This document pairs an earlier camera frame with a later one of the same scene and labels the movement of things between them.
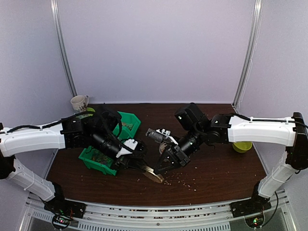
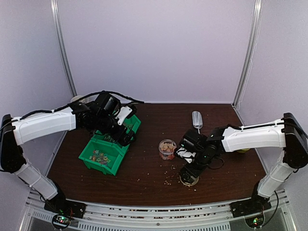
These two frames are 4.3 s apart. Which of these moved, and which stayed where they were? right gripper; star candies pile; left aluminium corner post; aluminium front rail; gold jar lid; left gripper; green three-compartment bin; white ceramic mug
Moved: left gripper; right gripper; gold jar lid
Stayed: left aluminium corner post; green three-compartment bin; star candies pile; white ceramic mug; aluminium front rail
